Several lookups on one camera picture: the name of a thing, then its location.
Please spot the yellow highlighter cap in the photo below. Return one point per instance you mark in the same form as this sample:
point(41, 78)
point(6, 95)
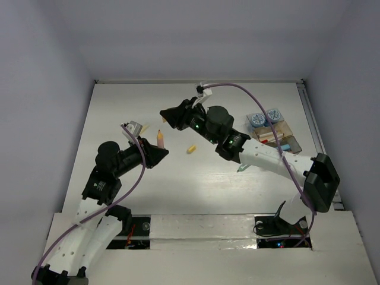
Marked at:
point(191, 149)

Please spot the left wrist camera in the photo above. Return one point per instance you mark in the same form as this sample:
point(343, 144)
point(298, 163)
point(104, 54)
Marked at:
point(131, 129)

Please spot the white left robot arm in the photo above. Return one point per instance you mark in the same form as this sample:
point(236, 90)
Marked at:
point(99, 217)

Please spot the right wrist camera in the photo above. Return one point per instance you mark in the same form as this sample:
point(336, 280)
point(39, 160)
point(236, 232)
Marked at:
point(204, 92)

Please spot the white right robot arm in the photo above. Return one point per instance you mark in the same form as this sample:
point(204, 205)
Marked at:
point(316, 176)

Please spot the blue highlighter pen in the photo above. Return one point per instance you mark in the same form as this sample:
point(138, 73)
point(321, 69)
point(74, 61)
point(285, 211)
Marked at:
point(285, 147)

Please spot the pink orange highlighter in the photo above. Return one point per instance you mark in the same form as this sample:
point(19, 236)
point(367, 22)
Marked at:
point(160, 139)

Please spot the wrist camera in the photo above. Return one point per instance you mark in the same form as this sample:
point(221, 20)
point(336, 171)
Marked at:
point(131, 129)
point(204, 92)

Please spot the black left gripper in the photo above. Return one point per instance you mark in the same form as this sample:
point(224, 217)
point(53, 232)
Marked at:
point(152, 153)

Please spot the compartmented organizer tray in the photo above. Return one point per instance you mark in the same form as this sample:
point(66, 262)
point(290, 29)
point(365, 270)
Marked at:
point(282, 129)

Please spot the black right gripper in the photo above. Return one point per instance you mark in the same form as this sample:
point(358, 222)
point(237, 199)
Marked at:
point(178, 116)

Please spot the green highlighter pen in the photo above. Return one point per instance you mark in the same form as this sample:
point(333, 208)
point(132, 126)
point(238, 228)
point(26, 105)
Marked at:
point(242, 167)

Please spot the yellow highlighter pen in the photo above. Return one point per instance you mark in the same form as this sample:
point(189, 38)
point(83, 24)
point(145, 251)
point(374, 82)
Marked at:
point(144, 128)

